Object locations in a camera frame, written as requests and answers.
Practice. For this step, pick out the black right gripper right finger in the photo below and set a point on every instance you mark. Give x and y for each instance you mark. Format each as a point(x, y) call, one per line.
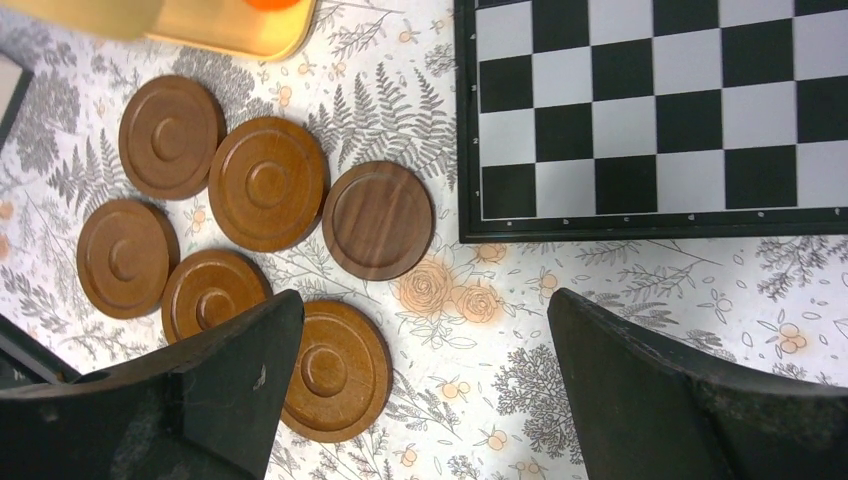
point(649, 407)

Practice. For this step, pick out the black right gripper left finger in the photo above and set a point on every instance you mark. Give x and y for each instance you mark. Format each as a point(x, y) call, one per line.
point(206, 407)

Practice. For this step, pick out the brown coaster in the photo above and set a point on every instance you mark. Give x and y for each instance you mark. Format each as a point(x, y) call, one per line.
point(208, 288)
point(125, 254)
point(168, 136)
point(343, 374)
point(267, 185)

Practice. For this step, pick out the dark walnut wooden coaster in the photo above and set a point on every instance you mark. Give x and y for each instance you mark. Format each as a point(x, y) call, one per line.
point(378, 220)

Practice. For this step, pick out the orange cup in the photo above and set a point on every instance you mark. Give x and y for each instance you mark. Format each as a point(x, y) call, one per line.
point(271, 5)

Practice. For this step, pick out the floral patterned tablecloth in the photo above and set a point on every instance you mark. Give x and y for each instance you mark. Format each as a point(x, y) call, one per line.
point(477, 391)

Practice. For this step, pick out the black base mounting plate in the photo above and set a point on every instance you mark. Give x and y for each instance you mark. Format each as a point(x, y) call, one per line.
point(25, 361)

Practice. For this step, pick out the black and white chessboard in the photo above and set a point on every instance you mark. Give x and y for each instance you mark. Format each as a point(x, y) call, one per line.
point(605, 120)

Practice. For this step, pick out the yellow plastic tray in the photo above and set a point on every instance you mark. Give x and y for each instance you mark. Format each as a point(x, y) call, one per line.
point(225, 26)

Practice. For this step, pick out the grey building block baseplate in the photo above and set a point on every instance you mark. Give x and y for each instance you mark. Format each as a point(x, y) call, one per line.
point(15, 80)

